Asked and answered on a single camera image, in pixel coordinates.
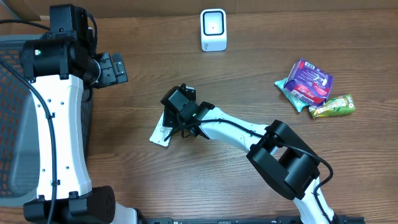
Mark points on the grey plastic shopping basket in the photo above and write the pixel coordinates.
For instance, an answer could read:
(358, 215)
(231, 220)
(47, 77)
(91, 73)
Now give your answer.
(19, 137)

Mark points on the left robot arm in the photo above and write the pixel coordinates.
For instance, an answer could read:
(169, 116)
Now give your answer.
(58, 67)

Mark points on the white barcode scanner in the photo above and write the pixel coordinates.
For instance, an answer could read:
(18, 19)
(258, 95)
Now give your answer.
(213, 30)

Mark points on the green yellow snack packet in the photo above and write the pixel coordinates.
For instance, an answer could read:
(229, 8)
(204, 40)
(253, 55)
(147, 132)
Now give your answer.
(338, 106)

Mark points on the white conditioner tube gold cap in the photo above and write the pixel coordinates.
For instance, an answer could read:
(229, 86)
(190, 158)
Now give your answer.
(160, 133)

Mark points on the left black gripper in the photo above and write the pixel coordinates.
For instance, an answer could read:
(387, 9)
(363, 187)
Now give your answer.
(115, 70)

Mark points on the purple Carefree pad pack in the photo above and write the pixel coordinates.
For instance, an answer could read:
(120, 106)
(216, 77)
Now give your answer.
(308, 83)

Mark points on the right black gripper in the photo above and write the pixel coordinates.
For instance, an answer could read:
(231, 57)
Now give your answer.
(168, 116)

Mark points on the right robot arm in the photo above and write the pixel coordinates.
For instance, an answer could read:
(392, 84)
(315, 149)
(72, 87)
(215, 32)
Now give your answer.
(285, 162)

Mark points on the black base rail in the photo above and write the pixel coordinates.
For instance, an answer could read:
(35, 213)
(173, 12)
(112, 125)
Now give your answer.
(278, 220)

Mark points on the mint green wipes packet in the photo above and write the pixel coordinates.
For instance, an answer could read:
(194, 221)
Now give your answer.
(298, 104)

